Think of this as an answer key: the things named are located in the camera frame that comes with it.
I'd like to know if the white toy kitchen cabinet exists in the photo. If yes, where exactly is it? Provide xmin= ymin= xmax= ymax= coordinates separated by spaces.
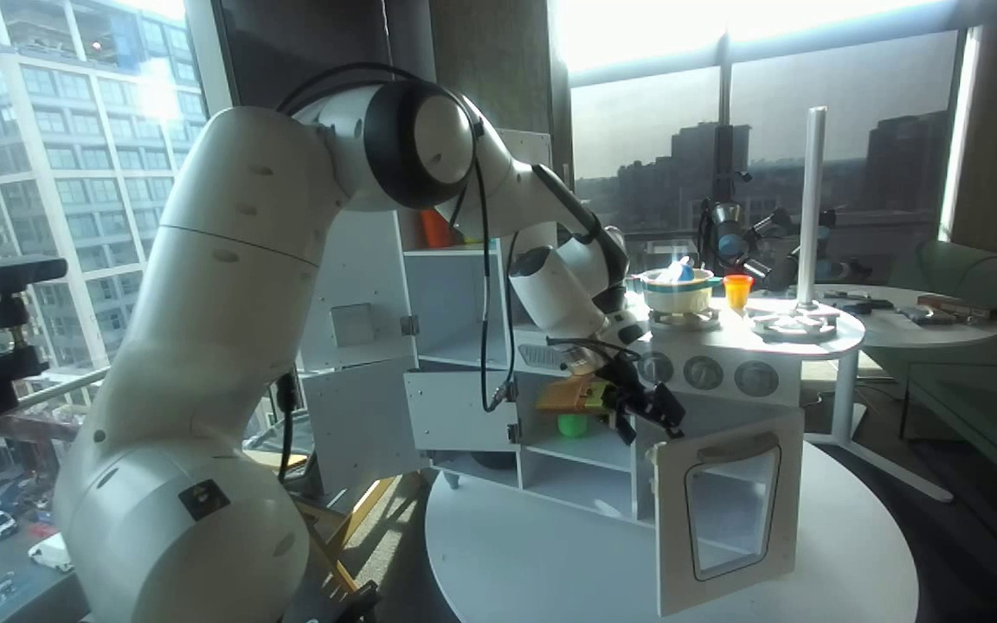
xmin=398 ymin=234 xmax=871 ymax=573

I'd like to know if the green sofa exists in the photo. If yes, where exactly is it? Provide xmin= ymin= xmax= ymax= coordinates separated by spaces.
xmin=866 ymin=234 xmax=997 ymax=512

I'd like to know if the white windowed oven door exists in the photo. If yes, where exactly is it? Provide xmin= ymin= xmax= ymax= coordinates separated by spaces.
xmin=646 ymin=403 xmax=810 ymax=618

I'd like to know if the white bowl with blue item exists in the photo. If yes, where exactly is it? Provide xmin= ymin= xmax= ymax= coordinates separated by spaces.
xmin=634 ymin=255 xmax=720 ymax=319

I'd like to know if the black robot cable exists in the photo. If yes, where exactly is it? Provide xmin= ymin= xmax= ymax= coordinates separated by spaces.
xmin=276 ymin=62 xmax=526 ymax=418

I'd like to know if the grey toy sink basin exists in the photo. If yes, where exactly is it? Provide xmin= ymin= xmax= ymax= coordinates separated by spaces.
xmin=752 ymin=301 xmax=845 ymax=345

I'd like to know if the yellow wooden frame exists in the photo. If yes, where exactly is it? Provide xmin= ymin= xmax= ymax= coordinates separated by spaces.
xmin=319 ymin=469 xmax=434 ymax=602

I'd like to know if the black camera on tripod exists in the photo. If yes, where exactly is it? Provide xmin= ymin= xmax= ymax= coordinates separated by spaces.
xmin=690 ymin=121 xmax=803 ymax=289

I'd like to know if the white toy faucet pole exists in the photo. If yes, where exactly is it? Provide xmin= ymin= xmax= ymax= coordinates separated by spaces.
xmin=797 ymin=103 xmax=831 ymax=316

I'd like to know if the green toy food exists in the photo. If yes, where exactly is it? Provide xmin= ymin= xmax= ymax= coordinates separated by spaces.
xmin=553 ymin=410 xmax=594 ymax=443

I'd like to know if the orange toy cup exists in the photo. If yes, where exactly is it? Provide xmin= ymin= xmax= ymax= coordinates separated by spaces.
xmin=414 ymin=203 xmax=457 ymax=252

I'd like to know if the small orange toy glass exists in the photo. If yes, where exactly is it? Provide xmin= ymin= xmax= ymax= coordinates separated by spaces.
xmin=724 ymin=270 xmax=758 ymax=316

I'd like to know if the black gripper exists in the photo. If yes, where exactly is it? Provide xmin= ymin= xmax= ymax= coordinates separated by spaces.
xmin=587 ymin=358 xmax=690 ymax=451

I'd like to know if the short white fridge door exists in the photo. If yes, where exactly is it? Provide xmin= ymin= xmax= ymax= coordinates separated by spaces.
xmin=306 ymin=358 xmax=438 ymax=503

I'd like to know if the round white side table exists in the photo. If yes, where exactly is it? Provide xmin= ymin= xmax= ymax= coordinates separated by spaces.
xmin=813 ymin=279 xmax=997 ymax=504

